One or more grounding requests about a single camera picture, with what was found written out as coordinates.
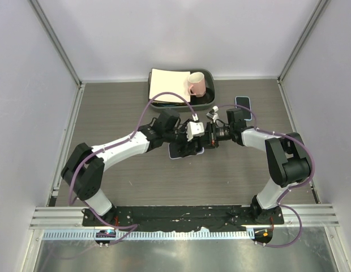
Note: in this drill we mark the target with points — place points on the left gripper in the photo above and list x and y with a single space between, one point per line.
193 147

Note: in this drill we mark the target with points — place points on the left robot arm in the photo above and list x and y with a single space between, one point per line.
86 165

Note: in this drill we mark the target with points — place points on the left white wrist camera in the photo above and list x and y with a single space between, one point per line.
194 129

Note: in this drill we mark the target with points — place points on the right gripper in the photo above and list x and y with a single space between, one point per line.
211 140

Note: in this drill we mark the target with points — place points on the cream notebook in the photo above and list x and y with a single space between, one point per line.
169 81

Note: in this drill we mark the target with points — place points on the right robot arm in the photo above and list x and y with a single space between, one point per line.
289 162

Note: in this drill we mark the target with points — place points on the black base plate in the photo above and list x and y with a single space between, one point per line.
218 218

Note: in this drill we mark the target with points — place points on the slotted cable duct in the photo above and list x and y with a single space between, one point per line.
106 234

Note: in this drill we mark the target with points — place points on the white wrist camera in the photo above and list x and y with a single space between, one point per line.
194 129
213 114

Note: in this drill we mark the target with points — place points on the phone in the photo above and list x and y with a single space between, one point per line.
245 103
175 154

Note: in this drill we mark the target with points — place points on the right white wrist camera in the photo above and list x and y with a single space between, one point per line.
213 114

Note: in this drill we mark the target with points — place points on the dark green tray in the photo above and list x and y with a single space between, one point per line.
198 103

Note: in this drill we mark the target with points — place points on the pink mug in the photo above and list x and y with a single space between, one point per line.
197 85

